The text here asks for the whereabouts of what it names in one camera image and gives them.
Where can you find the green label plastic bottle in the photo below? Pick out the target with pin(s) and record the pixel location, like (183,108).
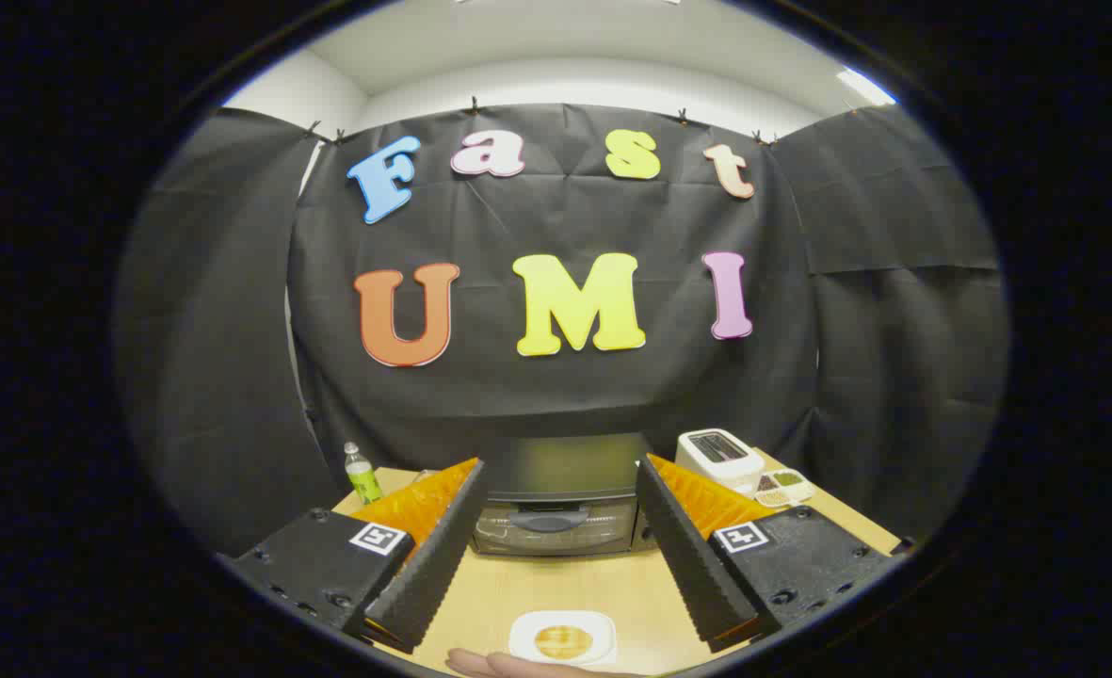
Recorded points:
(363,480)

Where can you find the black backdrop cloth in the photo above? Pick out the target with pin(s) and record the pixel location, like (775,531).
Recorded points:
(556,395)

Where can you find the golden bread bun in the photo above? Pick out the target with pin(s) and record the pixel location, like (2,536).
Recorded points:
(563,642)

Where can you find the white divided dish with grains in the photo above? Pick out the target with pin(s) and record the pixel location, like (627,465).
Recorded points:
(786,487)

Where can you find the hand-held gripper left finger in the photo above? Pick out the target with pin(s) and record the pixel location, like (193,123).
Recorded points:
(433,556)

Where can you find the white pop-up toaster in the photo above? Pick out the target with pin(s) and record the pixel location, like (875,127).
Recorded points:
(717,457)

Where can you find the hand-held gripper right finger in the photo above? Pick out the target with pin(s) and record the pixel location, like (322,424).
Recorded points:
(692,556)

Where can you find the black toaster oven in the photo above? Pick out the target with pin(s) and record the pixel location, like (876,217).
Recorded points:
(556,471)

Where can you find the white square plate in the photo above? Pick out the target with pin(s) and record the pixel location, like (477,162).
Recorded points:
(523,631)

